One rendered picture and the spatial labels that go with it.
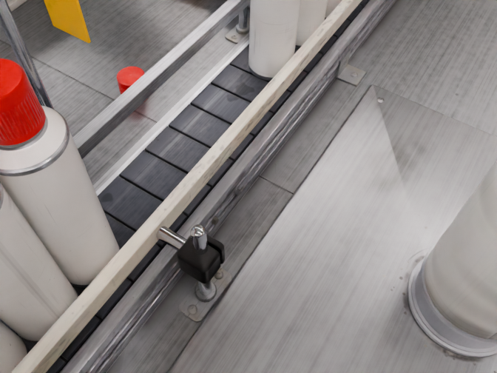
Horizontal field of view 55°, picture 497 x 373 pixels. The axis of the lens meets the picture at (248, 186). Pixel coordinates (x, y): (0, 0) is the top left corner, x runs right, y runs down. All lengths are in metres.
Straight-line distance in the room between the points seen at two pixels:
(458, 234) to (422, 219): 0.13
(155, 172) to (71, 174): 0.17
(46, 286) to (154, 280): 0.10
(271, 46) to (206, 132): 0.11
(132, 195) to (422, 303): 0.27
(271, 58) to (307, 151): 0.11
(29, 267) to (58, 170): 0.07
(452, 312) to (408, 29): 0.47
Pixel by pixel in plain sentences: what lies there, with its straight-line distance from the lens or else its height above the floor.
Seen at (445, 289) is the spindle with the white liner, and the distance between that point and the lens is 0.37.
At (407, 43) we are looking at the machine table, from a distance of 0.73.
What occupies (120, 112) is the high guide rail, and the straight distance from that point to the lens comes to 0.42.
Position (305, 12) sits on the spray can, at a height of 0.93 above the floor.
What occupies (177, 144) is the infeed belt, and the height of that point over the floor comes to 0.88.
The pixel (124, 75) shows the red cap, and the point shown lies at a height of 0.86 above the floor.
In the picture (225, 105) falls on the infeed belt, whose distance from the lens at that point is 0.53.
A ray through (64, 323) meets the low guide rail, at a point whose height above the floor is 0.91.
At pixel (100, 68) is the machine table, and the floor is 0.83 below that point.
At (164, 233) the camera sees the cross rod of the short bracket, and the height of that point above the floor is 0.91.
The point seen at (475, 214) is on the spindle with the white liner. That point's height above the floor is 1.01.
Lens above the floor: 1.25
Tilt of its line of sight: 55 degrees down
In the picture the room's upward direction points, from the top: 2 degrees clockwise
